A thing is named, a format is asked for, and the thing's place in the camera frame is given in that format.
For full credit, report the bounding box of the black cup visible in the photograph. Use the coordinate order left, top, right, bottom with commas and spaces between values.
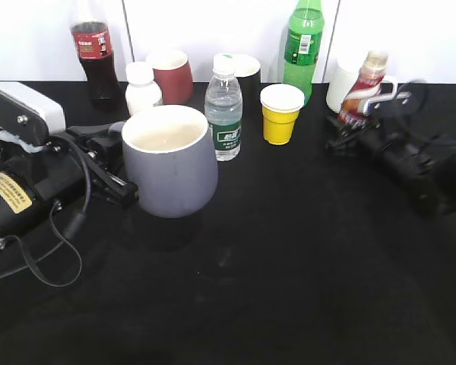
222, 53, 261, 118

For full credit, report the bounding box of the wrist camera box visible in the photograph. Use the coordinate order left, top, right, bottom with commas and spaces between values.
0, 81, 66, 154
357, 82, 429, 119

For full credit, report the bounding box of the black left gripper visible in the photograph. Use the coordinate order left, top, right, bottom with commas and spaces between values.
31, 122, 139, 208

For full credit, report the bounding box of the yellow paper cup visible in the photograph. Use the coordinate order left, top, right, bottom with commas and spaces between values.
260, 84, 305, 145

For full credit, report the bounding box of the clear water bottle green label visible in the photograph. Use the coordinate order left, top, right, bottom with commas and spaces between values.
204, 53, 242, 161

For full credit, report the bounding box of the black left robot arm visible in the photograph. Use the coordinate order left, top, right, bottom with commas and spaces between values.
0, 122, 138, 252

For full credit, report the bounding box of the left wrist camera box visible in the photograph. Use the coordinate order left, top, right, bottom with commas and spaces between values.
0, 81, 66, 154

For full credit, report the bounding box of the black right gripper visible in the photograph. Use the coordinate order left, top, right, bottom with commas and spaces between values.
325, 115, 422, 171

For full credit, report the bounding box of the white plastic milk bottle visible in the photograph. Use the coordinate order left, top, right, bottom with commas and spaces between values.
125, 62, 163, 116

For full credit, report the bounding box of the Nescafe coffee bottle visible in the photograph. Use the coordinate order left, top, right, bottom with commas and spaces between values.
337, 51, 388, 129

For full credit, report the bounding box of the dark red cup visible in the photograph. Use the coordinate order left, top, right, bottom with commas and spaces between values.
146, 49, 194, 104

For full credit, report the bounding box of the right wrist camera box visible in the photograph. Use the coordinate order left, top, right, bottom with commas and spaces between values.
357, 82, 429, 119

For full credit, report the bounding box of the black left camera cable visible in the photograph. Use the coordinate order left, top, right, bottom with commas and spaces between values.
0, 140, 92, 288

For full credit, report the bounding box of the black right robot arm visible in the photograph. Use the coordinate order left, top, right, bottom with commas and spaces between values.
325, 116, 456, 217

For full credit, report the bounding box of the green sprite bottle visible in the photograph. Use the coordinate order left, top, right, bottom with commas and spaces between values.
283, 0, 325, 106

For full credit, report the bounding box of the white ceramic mug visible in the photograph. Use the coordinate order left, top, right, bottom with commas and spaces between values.
325, 56, 399, 114

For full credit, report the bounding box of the cola bottle red label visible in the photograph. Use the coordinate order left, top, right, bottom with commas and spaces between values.
69, 1, 121, 112

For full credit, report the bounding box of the grey ceramic mug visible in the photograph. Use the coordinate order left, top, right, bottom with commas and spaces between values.
109, 105, 218, 218

